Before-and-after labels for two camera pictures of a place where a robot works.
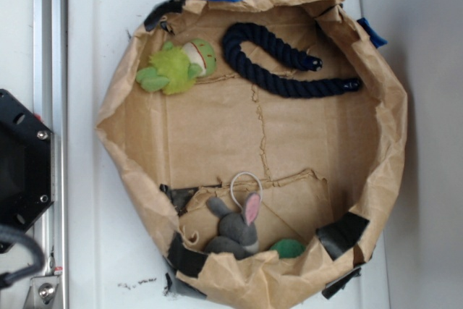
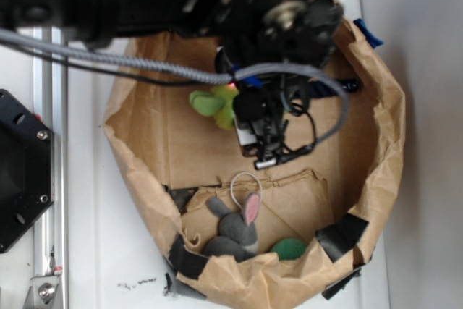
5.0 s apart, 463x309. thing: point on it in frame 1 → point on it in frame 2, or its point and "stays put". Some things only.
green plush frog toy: x=173 y=69 → x=218 y=103
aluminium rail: x=51 y=105 stays put
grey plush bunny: x=237 y=235 stays put
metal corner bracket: x=42 y=292 stays put
